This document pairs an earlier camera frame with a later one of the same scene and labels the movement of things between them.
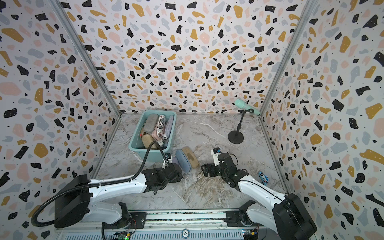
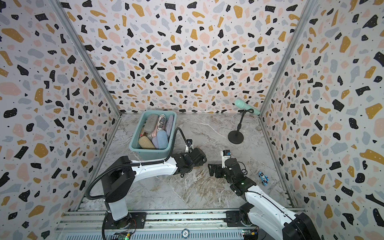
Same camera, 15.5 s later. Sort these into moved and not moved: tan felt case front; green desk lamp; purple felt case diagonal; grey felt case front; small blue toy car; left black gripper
Moved: tan felt case front; left black gripper
Not moved: small blue toy car; green desk lamp; grey felt case front; purple felt case diagonal
